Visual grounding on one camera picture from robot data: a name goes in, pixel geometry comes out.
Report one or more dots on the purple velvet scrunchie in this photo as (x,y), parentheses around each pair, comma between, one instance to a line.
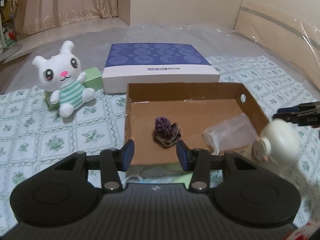
(165,132)

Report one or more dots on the brown cardboard tray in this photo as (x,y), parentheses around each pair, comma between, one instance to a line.
(194,106)

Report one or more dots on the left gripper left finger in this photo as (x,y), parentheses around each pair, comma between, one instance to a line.
(111,162)

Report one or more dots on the blue white flat box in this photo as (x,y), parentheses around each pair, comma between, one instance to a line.
(154,63)

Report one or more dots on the pink curtain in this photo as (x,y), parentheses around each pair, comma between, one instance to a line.
(34,16)

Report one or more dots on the blue surgical mask stack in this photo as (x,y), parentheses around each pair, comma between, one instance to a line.
(159,174)

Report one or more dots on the clear mesh pouch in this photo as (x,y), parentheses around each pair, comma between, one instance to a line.
(233,134)

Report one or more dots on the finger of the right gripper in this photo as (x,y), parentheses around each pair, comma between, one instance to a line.
(304,118)
(300,107)

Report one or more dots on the floral green white tablecloth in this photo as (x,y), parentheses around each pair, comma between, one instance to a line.
(33,138)

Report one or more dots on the cream thermos bottle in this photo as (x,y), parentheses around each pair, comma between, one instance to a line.
(276,148)

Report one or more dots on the white bunny plush toy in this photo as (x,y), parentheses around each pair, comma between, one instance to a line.
(61,75)

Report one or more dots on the wooden headboard in plastic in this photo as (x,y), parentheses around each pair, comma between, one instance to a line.
(289,37)

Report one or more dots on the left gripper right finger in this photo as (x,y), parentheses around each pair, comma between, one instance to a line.
(197,161)

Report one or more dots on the green small box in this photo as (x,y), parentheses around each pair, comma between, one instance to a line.
(93,80)

